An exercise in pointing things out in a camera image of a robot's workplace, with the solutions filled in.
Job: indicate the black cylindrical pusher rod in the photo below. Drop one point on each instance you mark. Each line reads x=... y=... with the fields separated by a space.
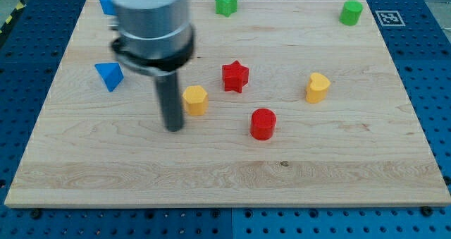
x=167 y=88

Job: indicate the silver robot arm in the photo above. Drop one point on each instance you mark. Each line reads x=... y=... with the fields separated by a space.
x=155 y=39

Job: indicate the blue triangle block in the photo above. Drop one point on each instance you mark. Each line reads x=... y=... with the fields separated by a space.
x=111 y=74

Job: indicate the red star block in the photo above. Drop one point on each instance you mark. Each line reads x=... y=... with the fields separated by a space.
x=234 y=76

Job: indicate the green star block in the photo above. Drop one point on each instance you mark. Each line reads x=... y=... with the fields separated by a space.
x=225 y=7

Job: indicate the yellow hexagon block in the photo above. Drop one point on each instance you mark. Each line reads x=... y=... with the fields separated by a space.
x=195 y=100

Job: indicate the red cylinder block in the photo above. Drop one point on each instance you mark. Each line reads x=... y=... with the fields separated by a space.
x=263 y=122

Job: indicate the blue cube block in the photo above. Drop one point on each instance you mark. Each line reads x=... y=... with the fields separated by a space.
x=107 y=7

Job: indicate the wooden board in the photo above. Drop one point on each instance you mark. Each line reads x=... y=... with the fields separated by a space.
x=362 y=146

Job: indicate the yellow heart block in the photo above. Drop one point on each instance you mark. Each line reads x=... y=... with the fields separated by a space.
x=317 y=88

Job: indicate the green cylinder block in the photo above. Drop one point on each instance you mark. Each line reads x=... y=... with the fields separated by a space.
x=350 y=13

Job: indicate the white fiducial marker tag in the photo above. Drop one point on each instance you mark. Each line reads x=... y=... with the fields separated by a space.
x=389 y=18

